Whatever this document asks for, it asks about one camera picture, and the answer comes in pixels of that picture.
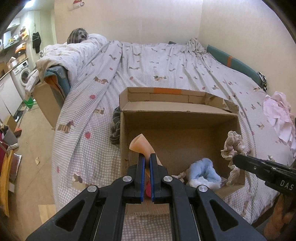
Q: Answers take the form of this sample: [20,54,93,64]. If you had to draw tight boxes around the blue fluffy plush scrunchie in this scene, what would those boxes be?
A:
[186,158,221,190]

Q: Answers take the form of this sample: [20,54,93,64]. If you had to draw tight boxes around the clear googly-eye toy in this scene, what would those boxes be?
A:
[220,177,228,188]

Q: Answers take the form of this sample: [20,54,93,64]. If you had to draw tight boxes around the pink rubber duck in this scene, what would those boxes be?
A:
[145,181,152,198]

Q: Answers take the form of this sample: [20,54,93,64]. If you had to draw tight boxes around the beige lace scrunchie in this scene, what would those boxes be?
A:
[221,131,246,186]

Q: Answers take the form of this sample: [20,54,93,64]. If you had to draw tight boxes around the orange tan soft piece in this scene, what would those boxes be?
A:
[129,133,156,178]

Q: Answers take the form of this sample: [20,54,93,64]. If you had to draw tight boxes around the white knotted cloth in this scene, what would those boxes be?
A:
[189,176,211,188]

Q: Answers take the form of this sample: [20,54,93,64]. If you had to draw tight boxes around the person's right hand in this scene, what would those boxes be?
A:
[263,194,295,240]

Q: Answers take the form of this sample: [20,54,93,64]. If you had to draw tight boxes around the checkered dog-print bedsheet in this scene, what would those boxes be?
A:
[51,38,296,241]

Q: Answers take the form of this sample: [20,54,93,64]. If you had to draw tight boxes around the pink crumpled cloth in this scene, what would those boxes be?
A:
[263,91,295,156]

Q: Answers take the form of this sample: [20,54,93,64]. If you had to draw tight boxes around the dark striped cloth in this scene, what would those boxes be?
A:
[110,106,121,145]

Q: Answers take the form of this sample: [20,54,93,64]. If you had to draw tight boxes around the open brown cardboard box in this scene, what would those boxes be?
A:
[119,86,246,217]

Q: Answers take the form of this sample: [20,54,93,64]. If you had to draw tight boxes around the yellow wooden chair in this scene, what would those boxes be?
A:
[0,150,14,217]

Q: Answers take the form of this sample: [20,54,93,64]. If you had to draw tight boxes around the brown bedside cardboard box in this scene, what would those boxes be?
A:
[33,82,65,129]

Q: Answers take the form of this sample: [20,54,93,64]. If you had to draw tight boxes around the teal bolster pillow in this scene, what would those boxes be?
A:
[207,45,267,92]

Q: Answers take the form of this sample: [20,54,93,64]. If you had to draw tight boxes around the green dustpan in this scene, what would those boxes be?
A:
[23,97,37,109]

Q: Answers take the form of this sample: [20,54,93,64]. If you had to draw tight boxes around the white kitchen cabinet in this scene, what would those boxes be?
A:
[1,74,23,115]

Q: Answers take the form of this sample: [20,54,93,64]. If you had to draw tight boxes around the white folded duvet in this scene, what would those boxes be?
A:
[25,34,108,93]

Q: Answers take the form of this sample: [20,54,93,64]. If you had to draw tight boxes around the white washing machine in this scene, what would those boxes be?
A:
[11,60,31,96]

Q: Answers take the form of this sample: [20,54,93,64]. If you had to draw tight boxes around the grey striped plush toy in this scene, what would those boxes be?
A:
[67,28,88,44]

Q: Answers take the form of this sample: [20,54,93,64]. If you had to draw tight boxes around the black hanging garment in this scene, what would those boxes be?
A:
[32,32,42,54]

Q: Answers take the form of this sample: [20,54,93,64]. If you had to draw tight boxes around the red wall decoration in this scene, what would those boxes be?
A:
[68,0,85,11]

